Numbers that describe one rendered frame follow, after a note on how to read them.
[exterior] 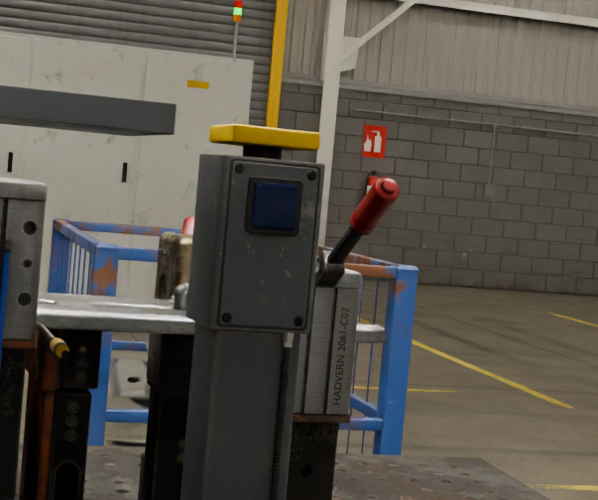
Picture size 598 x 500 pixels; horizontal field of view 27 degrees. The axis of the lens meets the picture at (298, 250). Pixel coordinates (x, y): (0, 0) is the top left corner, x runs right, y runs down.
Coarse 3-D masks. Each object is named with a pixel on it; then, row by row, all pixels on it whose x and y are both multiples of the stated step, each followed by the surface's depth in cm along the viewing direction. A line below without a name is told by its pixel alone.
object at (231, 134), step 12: (216, 132) 82; (228, 132) 80; (240, 132) 79; (252, 132) 79; (264, 132) 79; (276, 132) 80; (288, 132) 80; (300, 132) 80; (312, 132) 81; (228, 144) 84; (240, 144) 82; (252, 144) 79; (264, 144) 80; (276, 144) 80; (288, 144) 80; (300, 144) 80; (312, 144) 81; (252, 156) 81; (264, 156) 81; (276, 156) 82
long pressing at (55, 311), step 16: (48, 304) 110; (64, 304) 111; (80, 304) 113; (96, 304) 115; (112, 304) 116; (128, 304) 116; (144, 304) 117; (160, 304) 119; (48, 320) 103; (64, 320) 103; (80, 320) 104; (96, 320) 104; (112, 320) 105; (128, 320) 105; (144, 320) 106; (160, 320) 106; (176, 320) 106; (192, 320) 107; (368, 336) 112; (384, 336) 115
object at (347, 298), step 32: (320, 288) 98; (352, 288) 99; (320, 320) 98; (352, 320) 99; (320, 352) 99; (352, 352) 100; (320, 384) 99; (320, 416) 99; (320, 448) 100; (288, 480) 100; (320, 480) 101
